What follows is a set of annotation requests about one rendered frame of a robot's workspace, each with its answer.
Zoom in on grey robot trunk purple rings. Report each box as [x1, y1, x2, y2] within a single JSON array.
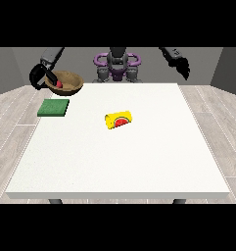
[[92, 47, 144, 84]]

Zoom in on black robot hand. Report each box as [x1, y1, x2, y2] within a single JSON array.
[[167, 56, 191, 81], [28, 63, 59, 91]]

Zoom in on brown wooden bowl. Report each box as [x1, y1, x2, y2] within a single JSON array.
[[44, 70, 85, 97]]

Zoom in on green square pad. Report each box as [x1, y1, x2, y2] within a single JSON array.
[[36, 98, 71, 118]]

